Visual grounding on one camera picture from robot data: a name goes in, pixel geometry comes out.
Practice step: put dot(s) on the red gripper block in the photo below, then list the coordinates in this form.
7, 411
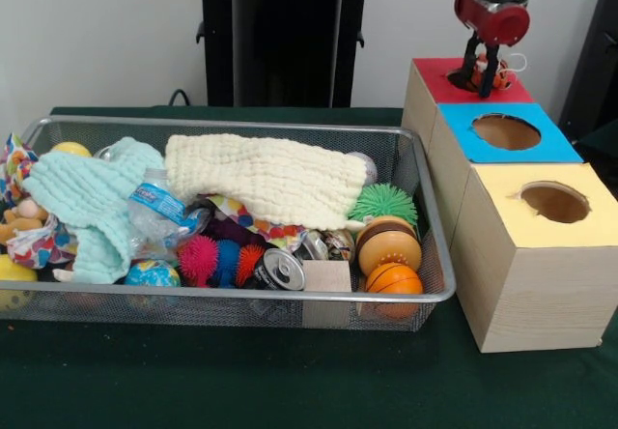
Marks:
502, 23

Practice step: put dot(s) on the orange striped tiger plush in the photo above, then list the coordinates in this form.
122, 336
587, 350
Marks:
503, 77

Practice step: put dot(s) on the yellow-brown plush toy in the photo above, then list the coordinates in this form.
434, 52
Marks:
21, 219

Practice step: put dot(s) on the wooden three-hole sorting box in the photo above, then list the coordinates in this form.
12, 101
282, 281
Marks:
531, 294

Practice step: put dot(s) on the side table with green cloth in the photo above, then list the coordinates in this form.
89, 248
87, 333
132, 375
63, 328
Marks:
603, 144

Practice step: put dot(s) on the green spiky rubber ball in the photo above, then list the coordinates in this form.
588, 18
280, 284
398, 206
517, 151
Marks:
384, 202

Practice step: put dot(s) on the toy hamburger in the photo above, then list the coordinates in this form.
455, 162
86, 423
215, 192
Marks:
388, 248

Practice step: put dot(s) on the orange toy basketball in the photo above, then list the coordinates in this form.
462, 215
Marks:
393, 281

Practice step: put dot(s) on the cream waffle cloth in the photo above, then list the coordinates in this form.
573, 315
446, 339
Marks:
270, 178

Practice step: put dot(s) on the plain wooden block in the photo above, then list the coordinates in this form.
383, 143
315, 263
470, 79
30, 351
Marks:
327, 277

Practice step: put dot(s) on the black drink can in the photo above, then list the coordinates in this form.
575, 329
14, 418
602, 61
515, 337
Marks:
280, 269

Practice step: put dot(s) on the red blue pink spiky toy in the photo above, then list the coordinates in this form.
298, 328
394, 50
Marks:
198, 255

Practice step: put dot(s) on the crushed clear water bottle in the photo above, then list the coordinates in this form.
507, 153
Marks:
159, 202

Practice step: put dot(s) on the blue green globe ball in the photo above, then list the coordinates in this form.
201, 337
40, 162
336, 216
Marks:
152, 274

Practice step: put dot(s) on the dark green tablecloth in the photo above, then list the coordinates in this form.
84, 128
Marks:
241, 380

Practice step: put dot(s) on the mint waffle cloth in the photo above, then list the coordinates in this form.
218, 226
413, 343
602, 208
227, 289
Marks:
87, 197

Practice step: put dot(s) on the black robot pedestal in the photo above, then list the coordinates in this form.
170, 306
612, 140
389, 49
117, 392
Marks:
289, 37

